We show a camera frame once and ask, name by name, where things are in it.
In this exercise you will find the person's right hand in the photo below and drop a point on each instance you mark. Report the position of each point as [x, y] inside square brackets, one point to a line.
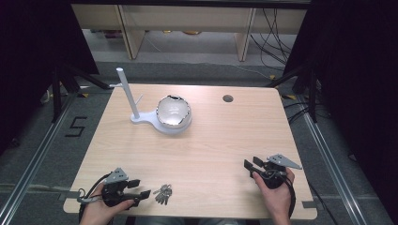
[275, 198]

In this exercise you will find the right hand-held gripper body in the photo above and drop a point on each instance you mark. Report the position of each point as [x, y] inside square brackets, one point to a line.
[275, 170]

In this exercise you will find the aluminium floor rail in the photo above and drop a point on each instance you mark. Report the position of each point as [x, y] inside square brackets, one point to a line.
[331, 162]
[34, 159]

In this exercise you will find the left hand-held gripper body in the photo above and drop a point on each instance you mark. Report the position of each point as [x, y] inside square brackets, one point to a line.
[115, 189]

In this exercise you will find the shiny silver bowl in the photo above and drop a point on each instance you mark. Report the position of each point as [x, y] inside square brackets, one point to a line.
[173, 111]

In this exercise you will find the dark curtain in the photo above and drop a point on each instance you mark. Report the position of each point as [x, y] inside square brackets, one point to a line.
[356, 78]
[34, 47]

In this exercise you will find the person's left hand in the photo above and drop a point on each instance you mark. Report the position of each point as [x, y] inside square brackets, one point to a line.
[100, 212]

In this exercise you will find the white stand with pole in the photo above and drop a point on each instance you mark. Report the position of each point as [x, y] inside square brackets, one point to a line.
[147, 118]

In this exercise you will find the bunch of silver keys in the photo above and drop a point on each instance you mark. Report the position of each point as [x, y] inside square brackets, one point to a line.
[163, 194]

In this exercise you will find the light wooden desk frame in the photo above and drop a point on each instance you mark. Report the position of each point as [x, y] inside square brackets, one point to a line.
[187, 18]

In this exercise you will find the black metal stand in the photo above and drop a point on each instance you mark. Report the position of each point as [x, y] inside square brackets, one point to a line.
[305, 84]
[67, 84]

